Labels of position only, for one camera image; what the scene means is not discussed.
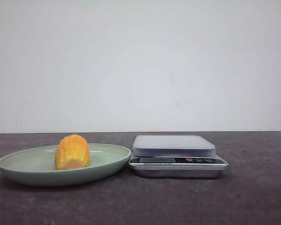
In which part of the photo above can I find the yellow corn cob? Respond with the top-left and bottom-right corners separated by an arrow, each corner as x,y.
54,134 -> 90,170

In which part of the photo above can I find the silver digital kitchen scale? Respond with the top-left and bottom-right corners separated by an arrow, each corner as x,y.
129,135 -> 229,178

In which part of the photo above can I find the light green plate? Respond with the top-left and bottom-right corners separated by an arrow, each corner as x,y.
0,143 -> 131,187

